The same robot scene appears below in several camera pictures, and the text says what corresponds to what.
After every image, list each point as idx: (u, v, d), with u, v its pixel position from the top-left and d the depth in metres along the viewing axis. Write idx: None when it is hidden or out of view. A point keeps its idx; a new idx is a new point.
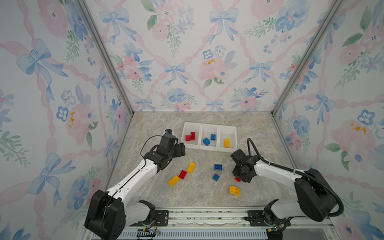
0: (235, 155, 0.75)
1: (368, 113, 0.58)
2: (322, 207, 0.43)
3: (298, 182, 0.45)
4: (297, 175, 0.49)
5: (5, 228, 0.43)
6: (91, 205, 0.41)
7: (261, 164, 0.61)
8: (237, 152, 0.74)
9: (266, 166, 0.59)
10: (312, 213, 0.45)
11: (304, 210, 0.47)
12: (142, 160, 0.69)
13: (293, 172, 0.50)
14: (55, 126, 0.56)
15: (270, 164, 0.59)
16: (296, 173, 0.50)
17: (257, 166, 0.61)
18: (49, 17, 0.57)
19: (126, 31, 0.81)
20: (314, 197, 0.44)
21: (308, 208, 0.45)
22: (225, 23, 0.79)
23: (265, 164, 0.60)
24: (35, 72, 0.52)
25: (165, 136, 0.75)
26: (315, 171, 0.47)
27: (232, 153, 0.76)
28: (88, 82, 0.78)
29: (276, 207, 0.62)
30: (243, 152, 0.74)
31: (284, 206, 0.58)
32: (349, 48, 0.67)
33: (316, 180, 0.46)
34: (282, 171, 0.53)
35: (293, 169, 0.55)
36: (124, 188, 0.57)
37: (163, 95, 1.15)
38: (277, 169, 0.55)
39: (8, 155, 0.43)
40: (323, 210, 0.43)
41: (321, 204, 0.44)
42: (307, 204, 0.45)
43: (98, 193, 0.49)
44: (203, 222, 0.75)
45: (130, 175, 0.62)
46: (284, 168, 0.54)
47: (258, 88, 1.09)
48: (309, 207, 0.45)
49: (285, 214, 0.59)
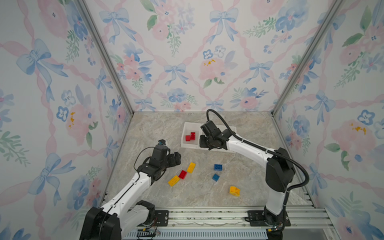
0: (207, 128, 0.70)
1: (368, 113, 0.58)
2: (285, 182, 0.50)
3: (270, 162, 0.48)
4: (269, 153, 0.52)
5: (5, 228, 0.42)
6: (85, 223, 0.40)
7: (234, 140, 0.60)
8: (209, 124, 0.69)
9: (240, 143, 0.59)
10: (276, 185, 0.50)
11: (270, 183, 0.52)
12: (136, 174, 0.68)
13: (265, 151, 0.53)
14: (55, 126, 0.56)
15: (243, 141, 0.59)
16: (268, 152, 0.52)
17: (230, 143, 0.61)
18: (50, 17, 0.57)
19: (126, 31, 0.81)
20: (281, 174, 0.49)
21: (274, 182, 0.51)
22: (225, 23, 0.79)
23: (238, 140, 0.60)
24: (35, 72, 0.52)
25: (157, 147, 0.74)
26: (283, 149, 0.51)
27: (203, 125, 0.70)
28: (88, 82, 0.78)
29: (269, 202, 0.64)
30: (214, 124, 0.70)
31: (273, 198, 0.59)
32: (349, 48, 0.67)
33: (282, 156, 0.53)
34: (255, 150, 0.54)
35: (265, 148, 0.54)
36: (119, 202, 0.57)
37: (163, 95, 1.15)
38: (251, 146, 0.56)
39: (8, 155, 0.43)
40: (285, 183, 0.50)
41: (284, 178, 0.50)
42: (274, 179, 0.50)
43: (92, 210, 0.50)
44: (203, 222, 0.75)
45: (125, 189, 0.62)
46: (257, 146, 0.55)
47: (258, 88, 1.09)
48: (275, 181, 0.50)
49: (279, 206, 0.61)
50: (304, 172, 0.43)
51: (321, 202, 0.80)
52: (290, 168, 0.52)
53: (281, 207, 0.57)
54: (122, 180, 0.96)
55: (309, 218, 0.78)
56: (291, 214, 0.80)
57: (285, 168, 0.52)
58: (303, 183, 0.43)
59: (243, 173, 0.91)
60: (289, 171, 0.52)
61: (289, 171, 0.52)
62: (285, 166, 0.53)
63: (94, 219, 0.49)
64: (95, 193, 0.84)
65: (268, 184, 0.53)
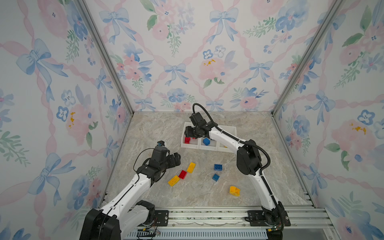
0: (194, 119, 0.81)
1: (368, 113, 0.58)
2: (251, 166, 0.62)
3: (239, 150, 0.59)
4: (240, 143, 0.63)
5: (5, 228, 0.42)
6: (85, 225, 0.40)
7: (215, 131, 0.71)
8: (196, 115, 0.78)
9: (219, 134, 0.69)
10: (244, 169, 0.62)
11: (240, 167, 0.64)
12: (136, 175, 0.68)
13: (238, 141, 0.64)
14: (55, 126, 0.56)
15: (222, 132, 0.69)
16: (239, 142, 0.63)
17: (211, 133, 0.72)
18: (49, 17, 0.57)
19: (126, 31, 0.81)
20: (247, 159, 0.60)
21: (242, 166, 0.62)
22: (225, 23, 0.79)
23: (218, 131, 0.70)
24: (35, 72, 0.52)
25: (157, 149, 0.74)
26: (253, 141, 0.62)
27: (191, 115, 0.81)
28: (88, 82, 0.78)
29: (260, 196, 0.68)
30: (200, 115, 0.80)
31: (259, 190, 0.65)
32: (349, 48, 0.67)
33: (250, 145, 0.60)
34: (230, 139, 0.65)
35: (238, 139, 0.65)
36: (119, 204, 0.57)
37: (163, 95, 1.15)
38: (227, 137, 0.67)
39: (7, 155, 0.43)
40: (251, 167, 0.62)
41: (250, 163, 0.62)
42: (242, 164, 0.61)
43: (92, 211, 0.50)
44: (203, 222, 0.75)
45: (124, 190, 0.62)
46: (231, 136, 0.66)
47: (258, 88, 1.09)
48: (243, 165, 0.61)
49: (267, 198, 0.65)
50: (266, 155, 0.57)
51: (321, 203, 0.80)
52: (256, 156, 0.63)
53: (270, 198, 0.65)
54: (122, 180, 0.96)
55: (309, 218, 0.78)
56: (291, 214, 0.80)
57: (252, 155, 0.64)
58: (266, 166, 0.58)
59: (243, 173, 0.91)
60: (255, 158, 0.63)
61: (255, 158, 0.64)
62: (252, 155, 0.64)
63: (94, 222, 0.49)
64: (95, 193, 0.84)
65: (238, 167, 0.65)
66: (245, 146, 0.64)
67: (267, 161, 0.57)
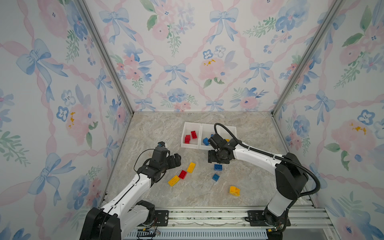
0: (213, 140, 0.72)
1: (368, 113, 0.58)
2: (297, 187, 0.47)
3: (279, 168, 0.47)
4: (277, 159, 0.50)
5: (5, 228, 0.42)
6: (85, 223, 0.41)
7: (241, 148, 0.60)
8: (215, 136, 0.71)
9: (246, 151, 0.58)
10: (288, 193, 0.48)
11: (282, 190, 0.50)
12: (136, 175, 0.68)
13: (273, 157, 0.51)
14: (55, 126, 0.56)
15: (249, 148, 0.59)
16: (275, 158, 0.51)
17: (237, 151, 0.61)
18: (49, 17, 0.57)
19: (126, 31, 0.81)
20: (291, 180, 0.47)
21: (286, 189, 0.48)
22: (225, 23, 0.79)
23: (245, 148, 0.59)
24: (35, 72, 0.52)
25: (157, 149, 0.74)
26: (291, 155, 0.50)
27: (210, 138, 0.73)
28: (88, 82, 0.78)
29: (271, 205, 0.63)
30: (220, 136, 0.71)
31: (277, 201, 0.59)
32: (349, 48, 0.67)
33: (291, 162, 0.51)
34: (262, 156, 0.54)
35: (272, 154, 0.53)
36: (120, 203, 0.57)
37: (163, 95, 1.15)
38: (258, 154, 0.55)
39: (7, 155, 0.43)
40: (297, 190, 0.47)
41: (296, 185, 0.48)
42: (285, 186, 0.47)
43: (93, 210, 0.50)
44: (203, 222, 0.75)
45: (125, 190, 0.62)
46: (264, 153, 0.54)
47: (258, 88, 1.09)
48: (287, 188, 0.47)
49: (281, 208, 0.59)
50: (317, 180, 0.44)
51: (321, 203, 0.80)
52: (302, 174, 0.50)
53: (283, 209, 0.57)
54: (122, 180, 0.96)
55: (309, 218, 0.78)
56: (292, 214, 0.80)
57: (295, 173, 0.50)
58: (317, 189, 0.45)
59: (243, 173, 0.91)
60: (300, 177, 0.49)
61: (301, 177, 0.49)
62: (296, 173, 0.50)
63: (94, 221, 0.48)
64: (95, 193, 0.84)
65: (280, 191, 0.51)
66: (283, 163, 0.51)
67: (317, 185, 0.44)
